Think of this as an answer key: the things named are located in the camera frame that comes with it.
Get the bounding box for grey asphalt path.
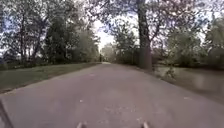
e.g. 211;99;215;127
0;61;224;128

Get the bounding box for tall tree with straight trunk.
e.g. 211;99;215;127
99;0;201;72

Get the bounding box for wood of tall trees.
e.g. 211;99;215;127
0;0;103;66

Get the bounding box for robot's own part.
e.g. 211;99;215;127
76;121;85;128
141;121;150;128

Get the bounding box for trees and bushes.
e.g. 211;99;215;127
109;13;224;71

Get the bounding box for grass verge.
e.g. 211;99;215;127
0;61;101;94

